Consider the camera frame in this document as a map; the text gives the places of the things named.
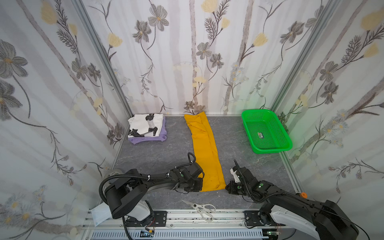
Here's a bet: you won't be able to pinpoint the yellow t-shirt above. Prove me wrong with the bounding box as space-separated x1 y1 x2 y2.
184 112 226 192

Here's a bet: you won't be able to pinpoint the green plastic basket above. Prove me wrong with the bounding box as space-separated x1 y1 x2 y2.
241 109 293 154

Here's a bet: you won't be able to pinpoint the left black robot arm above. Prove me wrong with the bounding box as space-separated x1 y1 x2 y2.
99 153 205 240

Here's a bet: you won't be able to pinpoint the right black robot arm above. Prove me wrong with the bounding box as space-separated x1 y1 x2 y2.
226 166 359 240

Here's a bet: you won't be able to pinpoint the purple folded t-shirt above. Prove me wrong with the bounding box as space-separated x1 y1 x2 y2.
128 116 167 145

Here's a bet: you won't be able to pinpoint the orange capped small bottle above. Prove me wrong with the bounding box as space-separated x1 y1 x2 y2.
299 192 308 199

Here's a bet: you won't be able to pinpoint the clear tape roll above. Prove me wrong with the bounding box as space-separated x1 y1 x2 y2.
105 169 123 179

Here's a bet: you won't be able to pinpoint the white paper sheet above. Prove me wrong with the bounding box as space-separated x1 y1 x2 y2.
91 203 112 227

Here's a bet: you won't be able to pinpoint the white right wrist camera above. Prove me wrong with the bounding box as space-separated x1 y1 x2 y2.
230 169 241 184

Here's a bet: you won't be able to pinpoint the white handled scissors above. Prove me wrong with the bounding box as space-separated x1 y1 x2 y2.
182 200 217 223

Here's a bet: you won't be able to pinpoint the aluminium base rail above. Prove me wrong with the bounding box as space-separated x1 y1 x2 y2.
80 208 331 240

